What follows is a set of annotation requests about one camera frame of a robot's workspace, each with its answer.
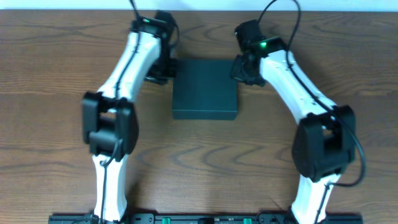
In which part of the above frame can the black box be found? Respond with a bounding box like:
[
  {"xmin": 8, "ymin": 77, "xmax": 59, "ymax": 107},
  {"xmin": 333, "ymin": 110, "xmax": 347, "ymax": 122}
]
[{"xmin": 172, "ymin": 59, "xmax": 238, "ymax": 120}]

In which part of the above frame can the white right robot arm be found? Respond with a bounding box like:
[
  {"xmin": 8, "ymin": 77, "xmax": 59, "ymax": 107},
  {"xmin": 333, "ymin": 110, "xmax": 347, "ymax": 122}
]
[{"xmin": 231, "ymin": 35, "xmax": 355, "ymax": 223}]

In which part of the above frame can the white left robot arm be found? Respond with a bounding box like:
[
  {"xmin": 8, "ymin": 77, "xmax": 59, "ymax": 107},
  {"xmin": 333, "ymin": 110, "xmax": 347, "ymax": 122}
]
[{"xmin": 81, "ymin": 17, "xmax": 180, "ymax": 223}]

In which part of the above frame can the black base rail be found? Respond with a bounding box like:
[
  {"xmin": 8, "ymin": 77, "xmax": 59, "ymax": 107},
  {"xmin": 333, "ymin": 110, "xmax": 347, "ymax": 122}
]
[{"xmin": 48, "ymin": 213, "xmax": 363, "ymax": 224}]

